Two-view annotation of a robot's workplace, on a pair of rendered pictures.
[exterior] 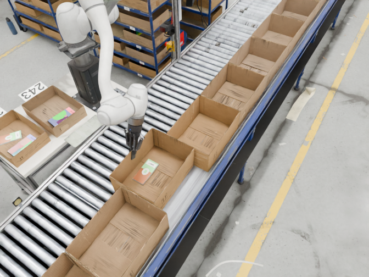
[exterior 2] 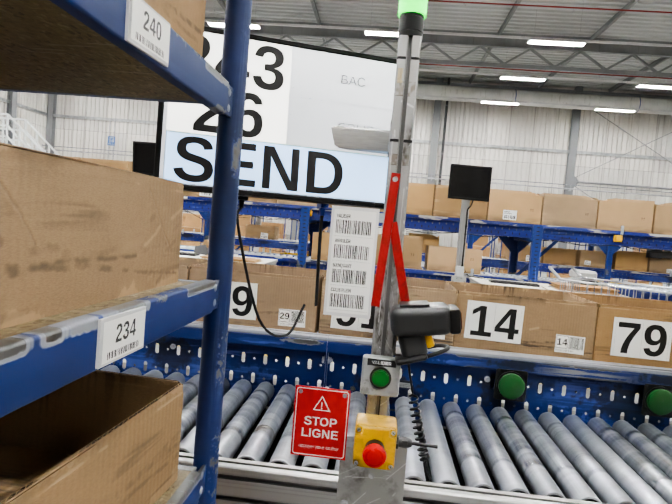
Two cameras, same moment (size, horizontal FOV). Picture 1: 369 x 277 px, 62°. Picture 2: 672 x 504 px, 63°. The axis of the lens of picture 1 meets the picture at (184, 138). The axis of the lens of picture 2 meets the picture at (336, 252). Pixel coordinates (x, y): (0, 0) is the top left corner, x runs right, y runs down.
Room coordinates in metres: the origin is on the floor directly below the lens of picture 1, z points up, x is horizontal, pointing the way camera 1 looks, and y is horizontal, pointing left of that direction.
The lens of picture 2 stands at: (2.87, 0.84, 1.21)
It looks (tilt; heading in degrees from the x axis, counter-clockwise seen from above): 3 degrees down; 240
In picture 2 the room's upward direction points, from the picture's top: 5 degrees clockwise
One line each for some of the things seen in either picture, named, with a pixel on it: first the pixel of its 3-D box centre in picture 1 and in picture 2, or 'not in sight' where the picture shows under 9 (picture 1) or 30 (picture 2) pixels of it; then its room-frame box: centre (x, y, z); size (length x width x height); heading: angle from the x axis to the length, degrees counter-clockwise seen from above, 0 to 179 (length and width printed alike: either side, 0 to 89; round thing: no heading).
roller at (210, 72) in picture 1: (202, 70); not in sight; (2.12, -0.18, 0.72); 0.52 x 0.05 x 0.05; 56
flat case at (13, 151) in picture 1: (24, 147); not in sight; (1.32, 1.10, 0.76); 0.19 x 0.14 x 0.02; 142
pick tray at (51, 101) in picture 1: (54, 110); not in sight; (1.63, 0.95, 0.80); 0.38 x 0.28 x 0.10; 49
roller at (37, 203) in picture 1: (62, 221); not in sight; (0.78, 0.73, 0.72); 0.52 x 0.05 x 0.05; 56
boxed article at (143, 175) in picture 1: (145, 171); not in sight; (0.99, 0.23, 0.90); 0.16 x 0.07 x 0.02; 147
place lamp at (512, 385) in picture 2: not in sight; (511, 386); (1.70, -0.18, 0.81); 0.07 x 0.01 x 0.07; 146
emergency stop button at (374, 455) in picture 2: not in sight; (374, 452); (2.35, 0.12, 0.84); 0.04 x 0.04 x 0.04; 56
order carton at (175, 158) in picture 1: (154, 170); not in sight; (0.95, 0.18, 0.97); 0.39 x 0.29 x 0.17; 147
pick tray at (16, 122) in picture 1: (14, 137); not in sight; (1.38, 1.17, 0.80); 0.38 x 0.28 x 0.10; 53
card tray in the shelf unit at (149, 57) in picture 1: (147, 48); not in sight; (2.96, 0.37, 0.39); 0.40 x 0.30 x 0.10; 56
